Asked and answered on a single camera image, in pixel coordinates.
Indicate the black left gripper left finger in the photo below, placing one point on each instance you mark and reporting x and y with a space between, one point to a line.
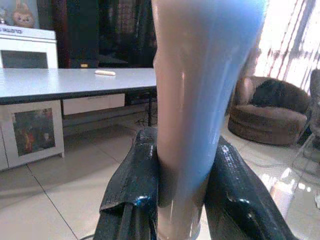
130 185

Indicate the white cabinet with picture door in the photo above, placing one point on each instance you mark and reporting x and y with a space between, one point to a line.
32 132

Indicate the sheer patterned curtain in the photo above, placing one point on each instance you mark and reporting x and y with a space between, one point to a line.
287 40

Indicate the grey chair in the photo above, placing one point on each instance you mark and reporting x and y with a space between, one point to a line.
310 125

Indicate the grey long table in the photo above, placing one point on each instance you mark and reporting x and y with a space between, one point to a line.
62 82

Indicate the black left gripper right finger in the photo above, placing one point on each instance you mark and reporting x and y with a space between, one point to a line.
240 195

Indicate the white cabinet with dark panel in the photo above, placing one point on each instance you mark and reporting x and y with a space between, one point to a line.
27 47

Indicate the dark wooden cabinet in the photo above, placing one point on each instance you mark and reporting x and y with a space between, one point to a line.
100 32

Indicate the brown plush toy figure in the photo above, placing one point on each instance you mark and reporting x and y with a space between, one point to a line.
23 15

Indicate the small cream oblong object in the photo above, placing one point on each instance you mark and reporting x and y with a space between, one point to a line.
105 73

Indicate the black cushion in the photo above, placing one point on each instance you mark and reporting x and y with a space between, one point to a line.
271 93

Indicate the white drawer unit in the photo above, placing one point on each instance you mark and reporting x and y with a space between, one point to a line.
93 103

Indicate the brown round armchair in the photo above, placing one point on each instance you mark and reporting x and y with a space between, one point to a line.
267 120

